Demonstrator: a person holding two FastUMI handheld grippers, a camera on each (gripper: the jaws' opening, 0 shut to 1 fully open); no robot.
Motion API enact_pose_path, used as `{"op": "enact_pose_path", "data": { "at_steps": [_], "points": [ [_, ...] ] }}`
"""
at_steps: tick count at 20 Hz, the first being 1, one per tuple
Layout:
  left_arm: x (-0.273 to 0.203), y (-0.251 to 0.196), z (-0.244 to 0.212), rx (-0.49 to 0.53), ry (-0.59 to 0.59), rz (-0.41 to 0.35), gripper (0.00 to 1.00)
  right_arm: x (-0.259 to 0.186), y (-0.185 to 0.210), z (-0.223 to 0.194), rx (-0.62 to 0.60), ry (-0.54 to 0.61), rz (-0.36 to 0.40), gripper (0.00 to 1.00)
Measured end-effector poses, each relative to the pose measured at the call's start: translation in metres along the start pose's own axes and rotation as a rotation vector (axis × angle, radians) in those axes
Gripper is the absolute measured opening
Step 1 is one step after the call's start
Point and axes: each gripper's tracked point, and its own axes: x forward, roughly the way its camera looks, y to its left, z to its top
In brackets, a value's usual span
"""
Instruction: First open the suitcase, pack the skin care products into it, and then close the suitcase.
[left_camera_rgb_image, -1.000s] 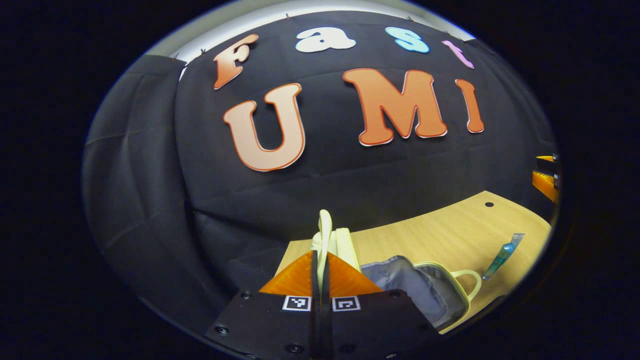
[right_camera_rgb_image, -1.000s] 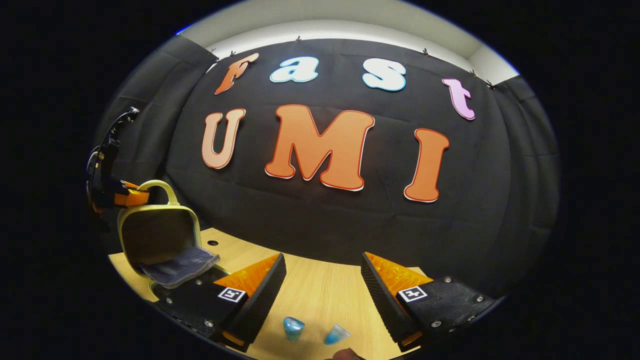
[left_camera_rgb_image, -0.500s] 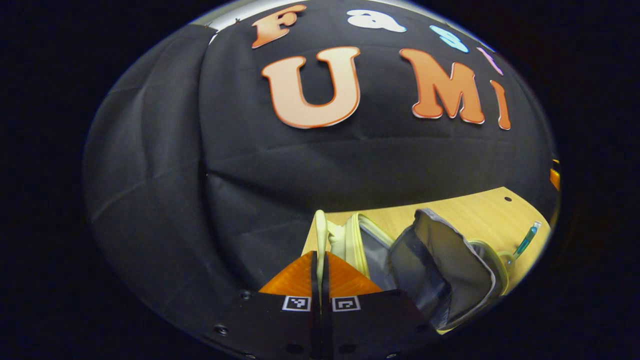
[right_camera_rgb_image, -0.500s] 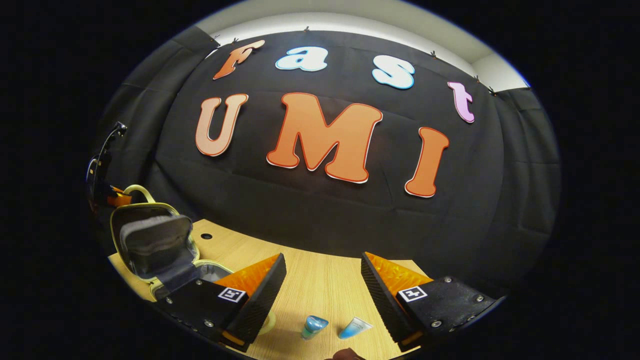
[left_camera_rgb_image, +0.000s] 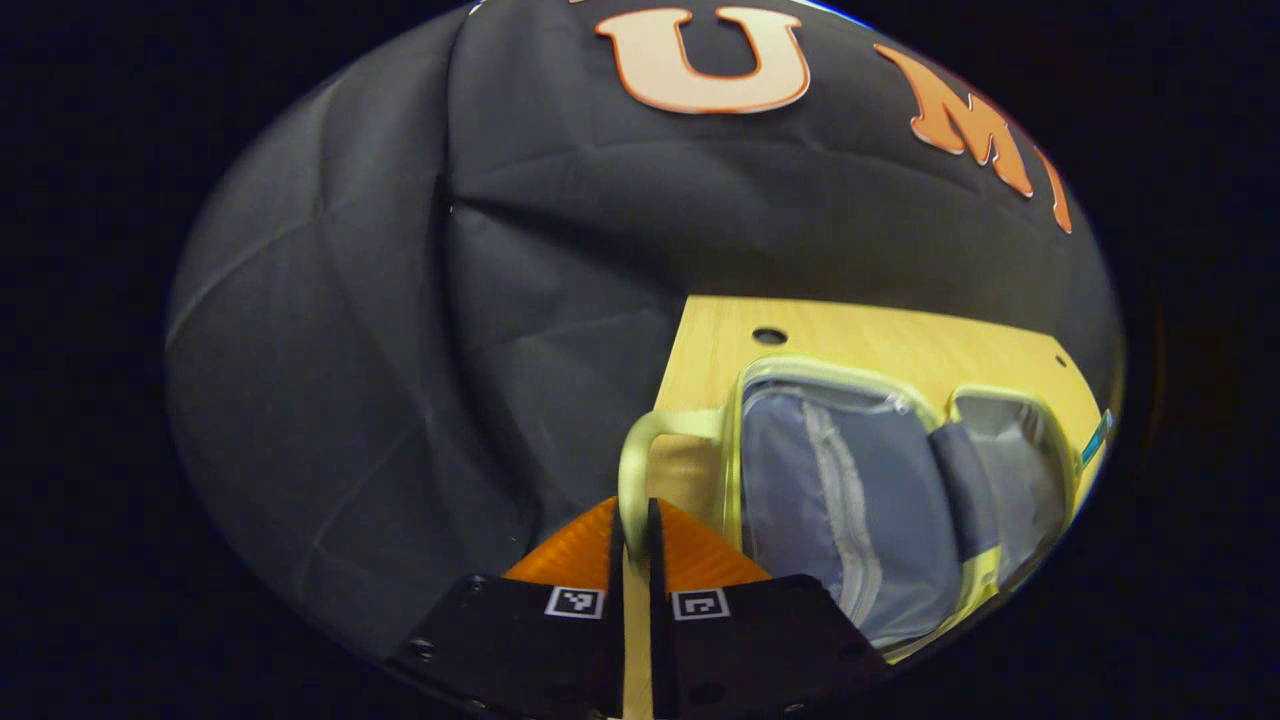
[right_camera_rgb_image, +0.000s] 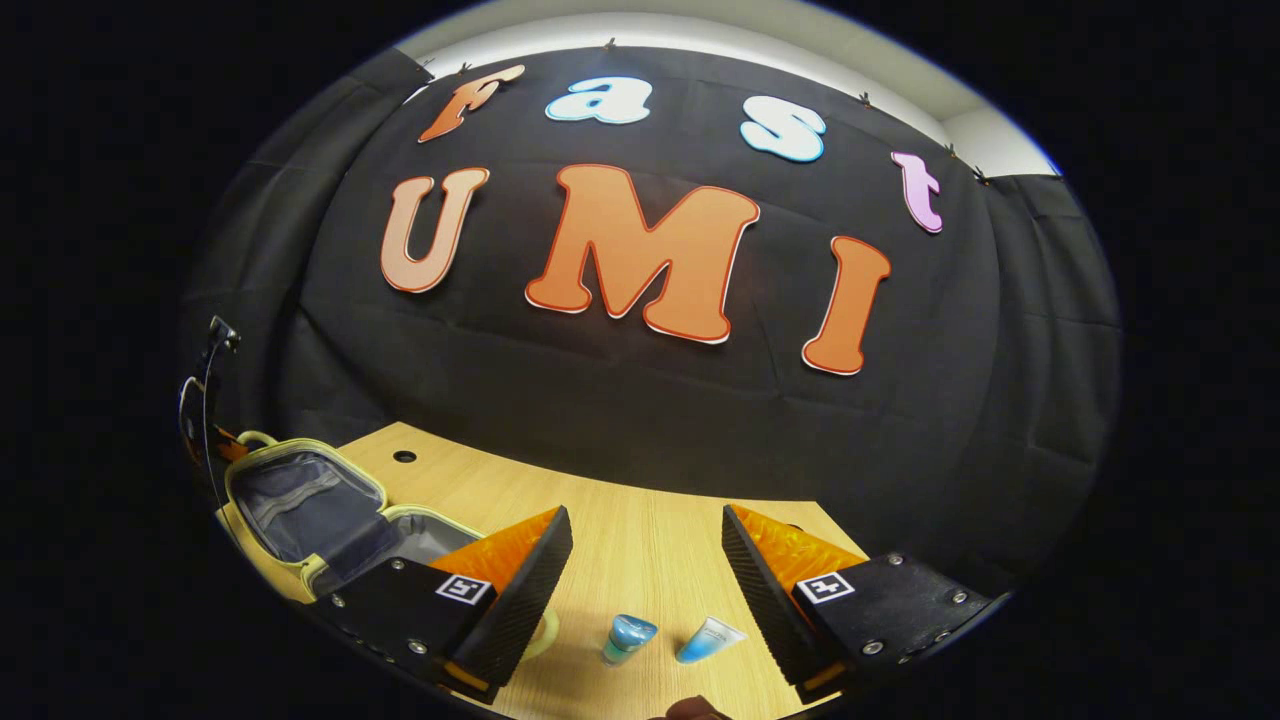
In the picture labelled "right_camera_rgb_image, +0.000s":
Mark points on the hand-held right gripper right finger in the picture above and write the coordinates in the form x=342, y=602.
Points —
x=765, y=600

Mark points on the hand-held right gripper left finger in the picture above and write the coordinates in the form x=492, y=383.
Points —
x=525, y=600

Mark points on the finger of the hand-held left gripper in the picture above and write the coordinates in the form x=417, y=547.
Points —
x=229, y=450

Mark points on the white blue skin care tube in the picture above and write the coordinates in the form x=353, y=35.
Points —
x=705, y=642

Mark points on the pale yellow suitcase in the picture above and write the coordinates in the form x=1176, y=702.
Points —
x=310, y=510

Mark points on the blue skin care bottle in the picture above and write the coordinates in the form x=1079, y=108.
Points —
x=627, y=640

